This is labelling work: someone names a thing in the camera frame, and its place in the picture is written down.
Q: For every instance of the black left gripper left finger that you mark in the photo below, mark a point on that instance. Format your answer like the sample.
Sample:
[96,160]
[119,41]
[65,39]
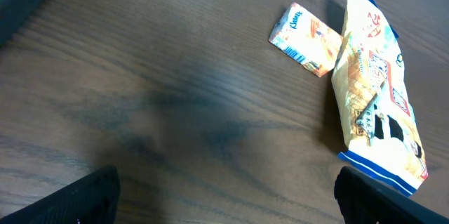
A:
[92,199]

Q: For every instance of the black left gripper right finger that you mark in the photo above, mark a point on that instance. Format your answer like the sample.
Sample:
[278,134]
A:
[364,200]

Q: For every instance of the yellow snack bag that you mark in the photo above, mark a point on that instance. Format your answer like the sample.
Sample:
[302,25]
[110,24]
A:
[378,122]

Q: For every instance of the orange Kleenex tissue pack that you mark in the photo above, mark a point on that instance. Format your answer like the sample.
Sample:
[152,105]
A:
[306,39]

